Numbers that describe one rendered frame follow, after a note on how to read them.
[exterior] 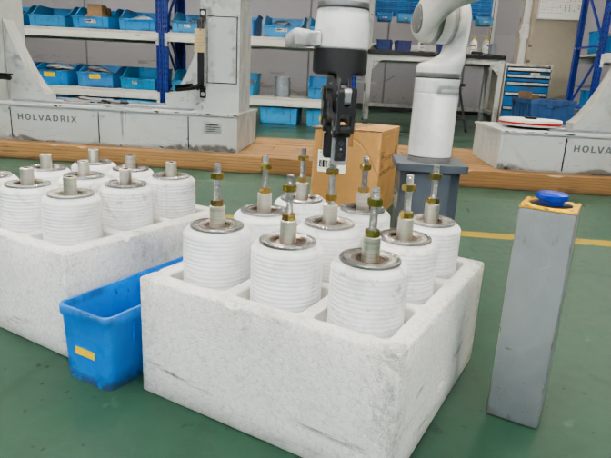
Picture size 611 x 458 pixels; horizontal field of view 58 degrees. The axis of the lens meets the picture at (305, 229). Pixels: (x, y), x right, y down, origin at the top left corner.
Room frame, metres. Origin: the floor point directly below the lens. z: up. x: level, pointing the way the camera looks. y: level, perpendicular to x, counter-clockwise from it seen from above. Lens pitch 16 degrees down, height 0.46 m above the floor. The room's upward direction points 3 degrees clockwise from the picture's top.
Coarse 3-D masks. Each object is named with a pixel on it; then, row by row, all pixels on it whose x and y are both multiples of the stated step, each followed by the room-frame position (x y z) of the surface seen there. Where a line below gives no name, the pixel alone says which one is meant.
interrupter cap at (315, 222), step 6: (312, 216) 0.82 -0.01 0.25; (318, 216) 0.83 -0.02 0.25; (306, 222) 0.78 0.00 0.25; (312, 222) 0.79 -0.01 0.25; (318, 222) 0.80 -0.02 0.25; (342, 222) 0.80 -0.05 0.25; (348, 222) 0.80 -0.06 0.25; (354, 222) 0.80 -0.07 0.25; (318, 228) 0.76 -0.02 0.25; (324, 228) 0.76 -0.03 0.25; (330, 228) 0.76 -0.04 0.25; (336, 228) 0.76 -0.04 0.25; (342, 228) 0.76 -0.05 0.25; (348, 228) 0.77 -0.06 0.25
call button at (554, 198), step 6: (540, 192) 0.72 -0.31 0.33; (546, 192) 0.72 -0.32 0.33; (552, 192) 0.72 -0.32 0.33; (558, 192) 0.72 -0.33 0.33; (540, 198) 0.71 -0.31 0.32; (546, 198) 0.70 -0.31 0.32; (552, 198) 0.70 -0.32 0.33; (558, 198) 0.70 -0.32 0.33; (564, 198) 0.70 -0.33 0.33; (546, 204) 0.71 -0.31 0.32; (552, 204) 0.70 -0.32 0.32; (558, 204) 0.70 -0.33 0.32; (564, 204) 0.71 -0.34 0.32
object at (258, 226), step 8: (240, 216) 0.83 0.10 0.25; (248, 216) 0.82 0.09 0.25; (256, 216) 0.82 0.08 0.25; (280, 216) 0.83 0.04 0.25; (248, 224) 0.81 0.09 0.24; (256, 224) 0.81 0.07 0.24; (264, 224) 0.81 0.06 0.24; (272, 224) 0.81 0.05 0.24; (256, 232) 0.81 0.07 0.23; (264, 232) 0.81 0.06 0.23
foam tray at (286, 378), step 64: (192, 320) 0.67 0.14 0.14; (256, 320) 0.62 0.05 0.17; (320, 320) 0.64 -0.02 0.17; (448, 320) 0.70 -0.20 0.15; (192, 384) 0.67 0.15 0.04; (256, 384) 0.62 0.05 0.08; (320, 384) 0.58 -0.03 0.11; (384, 384) 0.54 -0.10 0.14; (448, 384) 0.74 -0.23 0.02; (320, 448) 0.57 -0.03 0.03; (384, 448) 0.54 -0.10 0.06
